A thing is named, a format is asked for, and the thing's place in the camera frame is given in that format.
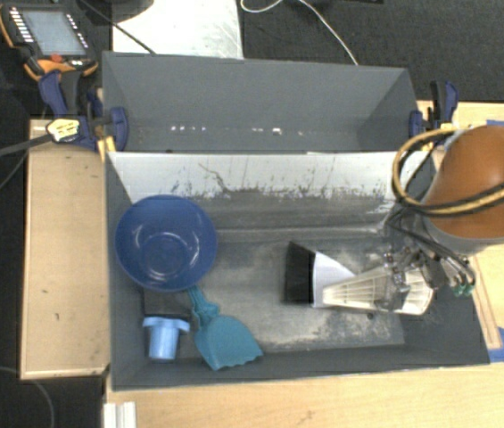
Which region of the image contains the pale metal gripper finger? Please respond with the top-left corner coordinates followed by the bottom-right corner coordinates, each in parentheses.
top-left (381, 246), bottom-right (412, 285)
top-left (376, 284), bottom-right (412, 313)

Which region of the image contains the white brush with black bristles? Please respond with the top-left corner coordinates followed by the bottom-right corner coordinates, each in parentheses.
top-left (282, 240), bottom-right (436, 317)

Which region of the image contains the teal toy shovel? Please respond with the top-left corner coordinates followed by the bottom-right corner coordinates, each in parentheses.
top-left (186, 286), bottom-right (265, 372)

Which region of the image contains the grey metal bin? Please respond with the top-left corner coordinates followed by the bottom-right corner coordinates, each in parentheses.
top-left (101, 50), bottom-right (492, 392)

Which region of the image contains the blue plastic bowl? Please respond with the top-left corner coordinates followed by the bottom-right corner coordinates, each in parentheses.
top-left (113, 194), bottom-right (219, 292)

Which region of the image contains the light blue plastic cup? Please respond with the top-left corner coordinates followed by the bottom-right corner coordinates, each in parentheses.
top-left (141, 316), bottom-right (192, 364)

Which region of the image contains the pale wood board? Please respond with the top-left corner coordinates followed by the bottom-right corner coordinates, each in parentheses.
top-left (19, 119), bottom-right (112, 381)

